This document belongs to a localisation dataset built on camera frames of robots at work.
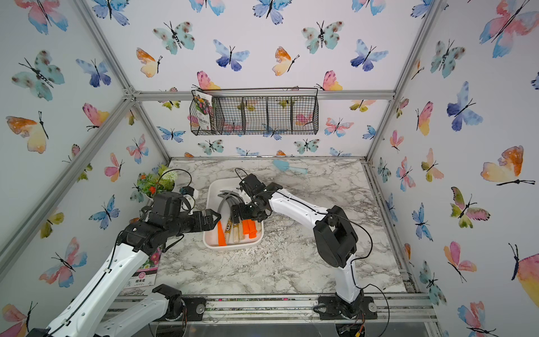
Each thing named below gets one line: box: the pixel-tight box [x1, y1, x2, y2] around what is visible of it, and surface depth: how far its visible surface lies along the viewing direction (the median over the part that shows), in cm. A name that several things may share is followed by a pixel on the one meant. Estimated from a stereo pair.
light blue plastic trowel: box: [272, 159, 308, 175], surface depth 120 cm
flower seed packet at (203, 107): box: [195, 89, 213, 130], surface depth 90 cm
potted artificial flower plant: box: [136, 164, 178, 207], surface depth 93 cm
